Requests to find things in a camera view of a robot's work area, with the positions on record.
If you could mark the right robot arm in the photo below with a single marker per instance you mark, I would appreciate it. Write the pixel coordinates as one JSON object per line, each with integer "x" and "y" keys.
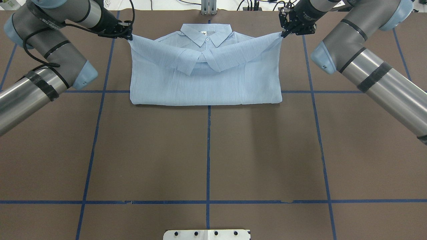
{"x": 343, "y": 50}

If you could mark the light blue button shirt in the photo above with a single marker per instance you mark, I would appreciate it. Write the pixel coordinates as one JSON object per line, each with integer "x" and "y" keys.
{"x": 205, "y": 64}

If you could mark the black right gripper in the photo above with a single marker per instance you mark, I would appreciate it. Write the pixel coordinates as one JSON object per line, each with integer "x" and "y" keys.
{"x": 308, "y": 13}

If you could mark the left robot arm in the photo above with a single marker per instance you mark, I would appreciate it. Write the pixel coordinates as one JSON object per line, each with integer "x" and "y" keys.
{"x": 36, "y": 27}

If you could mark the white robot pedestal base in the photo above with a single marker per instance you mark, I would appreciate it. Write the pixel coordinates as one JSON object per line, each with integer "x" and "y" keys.
{"x": 208, "y": 234}

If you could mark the aluminium frame post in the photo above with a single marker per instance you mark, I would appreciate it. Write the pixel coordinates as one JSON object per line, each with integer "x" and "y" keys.
{"x": 209, "y": 7}

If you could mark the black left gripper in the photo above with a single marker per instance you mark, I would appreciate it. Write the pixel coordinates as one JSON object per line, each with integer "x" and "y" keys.
{"x": 107, "y": 20}

